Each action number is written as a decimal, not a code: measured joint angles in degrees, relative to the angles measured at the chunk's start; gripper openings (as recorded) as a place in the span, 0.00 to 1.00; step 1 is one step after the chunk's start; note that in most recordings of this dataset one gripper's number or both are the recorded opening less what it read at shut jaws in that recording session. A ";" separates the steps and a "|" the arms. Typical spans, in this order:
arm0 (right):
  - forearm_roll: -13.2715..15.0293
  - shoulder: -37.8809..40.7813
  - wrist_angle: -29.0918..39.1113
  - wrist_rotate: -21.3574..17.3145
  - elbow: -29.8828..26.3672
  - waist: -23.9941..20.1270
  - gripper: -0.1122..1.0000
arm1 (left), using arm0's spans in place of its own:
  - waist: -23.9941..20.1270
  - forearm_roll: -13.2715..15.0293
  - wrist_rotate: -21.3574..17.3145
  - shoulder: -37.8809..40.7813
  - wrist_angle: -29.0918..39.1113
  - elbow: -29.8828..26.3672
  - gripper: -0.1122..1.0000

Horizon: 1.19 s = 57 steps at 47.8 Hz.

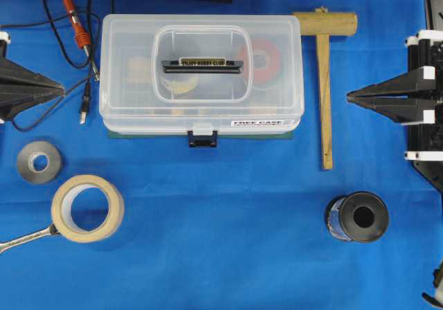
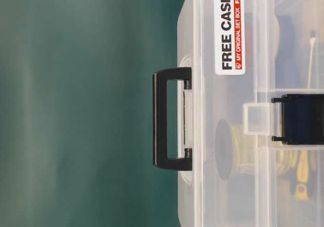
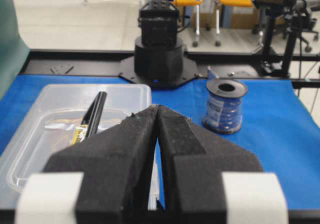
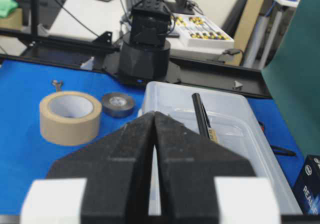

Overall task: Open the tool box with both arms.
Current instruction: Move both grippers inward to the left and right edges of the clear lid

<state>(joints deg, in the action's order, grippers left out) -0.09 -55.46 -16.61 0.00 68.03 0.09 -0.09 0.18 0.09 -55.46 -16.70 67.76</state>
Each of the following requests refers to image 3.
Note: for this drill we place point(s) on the grey camera on black stand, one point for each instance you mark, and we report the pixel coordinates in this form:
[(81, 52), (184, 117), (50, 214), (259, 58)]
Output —
[(273, 10)]

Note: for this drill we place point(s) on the black office chair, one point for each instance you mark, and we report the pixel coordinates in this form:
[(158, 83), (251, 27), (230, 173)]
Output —
[(308, 25)]

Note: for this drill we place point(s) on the black handled tool in box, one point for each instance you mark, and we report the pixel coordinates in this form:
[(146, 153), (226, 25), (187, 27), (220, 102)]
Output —
[(90, 121)]

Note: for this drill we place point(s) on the blue wire spool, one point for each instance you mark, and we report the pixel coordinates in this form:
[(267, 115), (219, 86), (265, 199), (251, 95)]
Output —
[(224, 113)]

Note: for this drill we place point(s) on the left orange seat chair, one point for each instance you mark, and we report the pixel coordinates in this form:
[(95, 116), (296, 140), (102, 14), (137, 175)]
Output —
[(194, 6)]

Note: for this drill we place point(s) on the green backdrop sheet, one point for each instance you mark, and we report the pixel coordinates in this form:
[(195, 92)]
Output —
[(13, 50)]

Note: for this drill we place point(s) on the clear plastic tool box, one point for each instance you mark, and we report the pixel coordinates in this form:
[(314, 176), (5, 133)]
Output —
[(50, 124)]

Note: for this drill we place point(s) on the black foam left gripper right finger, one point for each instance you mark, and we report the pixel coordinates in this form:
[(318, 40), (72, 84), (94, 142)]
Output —
[(210, 180)]

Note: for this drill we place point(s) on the right orange seat chair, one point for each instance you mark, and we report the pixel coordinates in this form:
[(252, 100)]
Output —
[(230, 3)]

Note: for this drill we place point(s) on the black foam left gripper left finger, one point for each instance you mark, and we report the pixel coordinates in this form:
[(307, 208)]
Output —
[(104, 179)]

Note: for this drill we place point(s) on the orange seat chair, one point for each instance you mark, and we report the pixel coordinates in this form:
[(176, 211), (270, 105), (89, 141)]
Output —
[(194, 6), (230, 3)]

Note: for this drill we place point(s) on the blue table mat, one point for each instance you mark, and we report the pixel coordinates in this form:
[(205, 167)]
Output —
[(276, 126)]

